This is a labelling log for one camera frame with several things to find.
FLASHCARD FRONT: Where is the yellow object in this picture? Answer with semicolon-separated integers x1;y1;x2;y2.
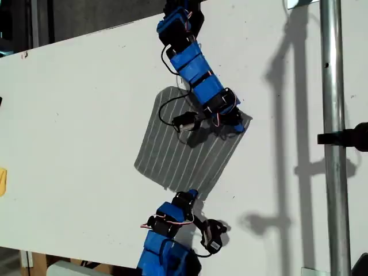
0;167;7;198

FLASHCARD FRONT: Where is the grey striped towel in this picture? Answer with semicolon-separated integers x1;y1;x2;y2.
133;85;254;201

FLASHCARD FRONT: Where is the black rounded object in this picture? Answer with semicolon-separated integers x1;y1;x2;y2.
350;252;368;276

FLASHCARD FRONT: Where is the black post clamp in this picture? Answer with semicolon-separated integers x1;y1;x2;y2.
317;122;368;152

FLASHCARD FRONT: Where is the steel post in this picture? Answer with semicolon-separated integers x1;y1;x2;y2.
319;0;352;276

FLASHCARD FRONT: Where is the camera black cable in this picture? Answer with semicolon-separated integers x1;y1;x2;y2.
191;241;216;258
158;44;193;127

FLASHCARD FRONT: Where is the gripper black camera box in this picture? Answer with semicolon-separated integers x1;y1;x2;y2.
171;111;199;133
200;218;228;254

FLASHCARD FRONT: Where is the wooden table frame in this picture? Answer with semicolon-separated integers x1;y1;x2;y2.
19;250;48;276

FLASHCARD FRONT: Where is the white box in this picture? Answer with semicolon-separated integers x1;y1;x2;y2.
45;260;116;276

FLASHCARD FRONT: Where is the grey vertical bar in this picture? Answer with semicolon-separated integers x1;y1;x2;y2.
30;0;40;48

